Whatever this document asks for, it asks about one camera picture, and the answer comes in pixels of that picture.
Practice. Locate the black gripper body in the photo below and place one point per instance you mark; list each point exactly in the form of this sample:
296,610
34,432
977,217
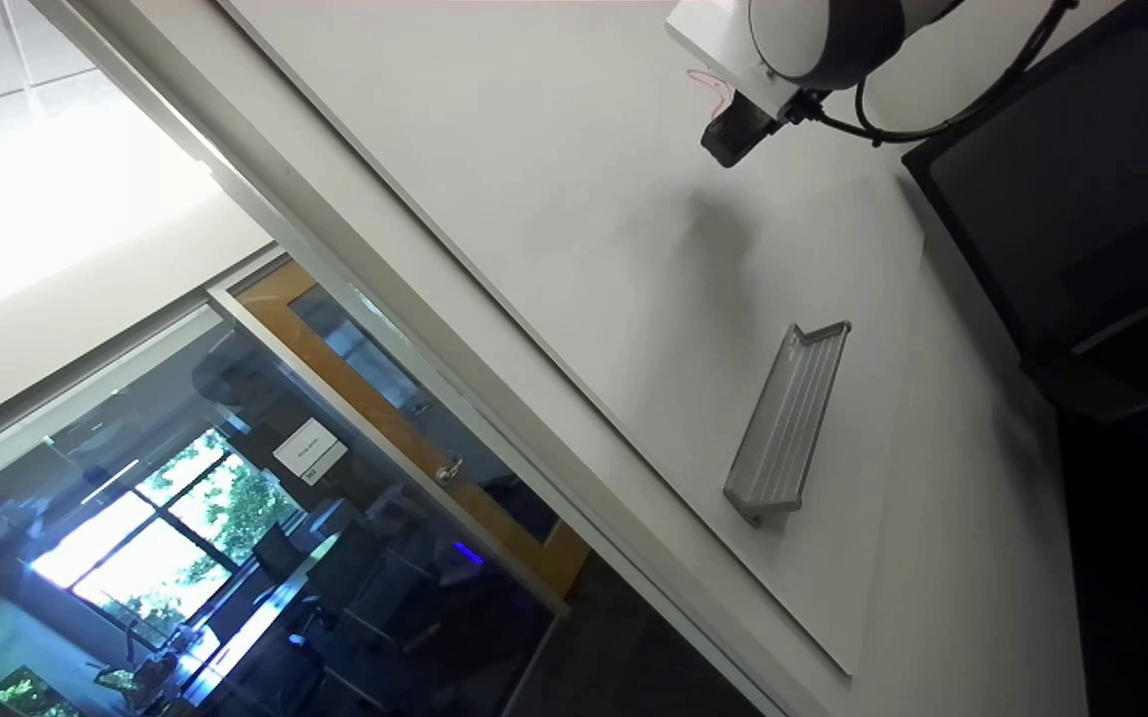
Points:
786,110

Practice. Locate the black felt whiteboard eraser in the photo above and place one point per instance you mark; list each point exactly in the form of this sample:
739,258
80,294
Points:
735,135

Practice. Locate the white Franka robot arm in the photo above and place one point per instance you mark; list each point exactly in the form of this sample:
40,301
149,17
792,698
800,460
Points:
828,31

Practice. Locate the large white whiteboard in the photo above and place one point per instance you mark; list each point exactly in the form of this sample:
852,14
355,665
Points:
577,240

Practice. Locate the grey aluminium whiteboard tray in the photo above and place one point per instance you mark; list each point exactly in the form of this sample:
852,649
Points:
786,418

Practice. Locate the black monitor screen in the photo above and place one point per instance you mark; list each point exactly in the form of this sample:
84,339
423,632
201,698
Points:
1078,183

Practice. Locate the small white sign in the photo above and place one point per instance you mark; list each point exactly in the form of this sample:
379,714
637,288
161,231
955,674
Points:
307,452

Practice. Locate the bright office window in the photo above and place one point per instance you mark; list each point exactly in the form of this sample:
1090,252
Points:
161,531

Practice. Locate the white wrist mount box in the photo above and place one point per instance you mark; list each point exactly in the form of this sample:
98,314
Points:
726,43

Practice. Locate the wooden door frame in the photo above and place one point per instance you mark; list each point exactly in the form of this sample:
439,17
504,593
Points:
389,423

